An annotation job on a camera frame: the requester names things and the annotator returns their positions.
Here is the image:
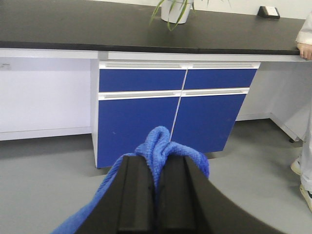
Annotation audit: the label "white plant pot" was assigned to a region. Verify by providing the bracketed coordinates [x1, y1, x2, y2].
[160, 0, 194, 24]

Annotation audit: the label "blue microfibre cloth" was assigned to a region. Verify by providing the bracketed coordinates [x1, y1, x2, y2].
[52, 126, 210, 234]

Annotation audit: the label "blue drawer cabinet unit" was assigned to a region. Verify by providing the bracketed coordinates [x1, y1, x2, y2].
[91, 60, 260, 168]

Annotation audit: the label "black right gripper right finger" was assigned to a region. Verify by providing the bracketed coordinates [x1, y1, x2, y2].
[158, 156, 280, 234]

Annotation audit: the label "person in white coat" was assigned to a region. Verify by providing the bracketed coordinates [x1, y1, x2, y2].
[290, 18, 312, 212]

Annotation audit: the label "green plant leaves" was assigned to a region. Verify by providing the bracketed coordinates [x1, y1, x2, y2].
[149, 0, 195, 31]

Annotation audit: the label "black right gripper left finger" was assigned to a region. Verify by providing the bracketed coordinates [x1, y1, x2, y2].
[77, 156, 154, 234]

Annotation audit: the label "white sneaker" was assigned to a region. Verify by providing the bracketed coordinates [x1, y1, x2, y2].
[299, 184, 312, 211]

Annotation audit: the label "black socket box far bench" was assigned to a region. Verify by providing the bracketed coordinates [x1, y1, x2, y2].
[257, 6, 280, 20]

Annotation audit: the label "bystander hand on bench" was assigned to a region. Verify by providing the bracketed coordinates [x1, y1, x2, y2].
[297, 43, 312, 60]

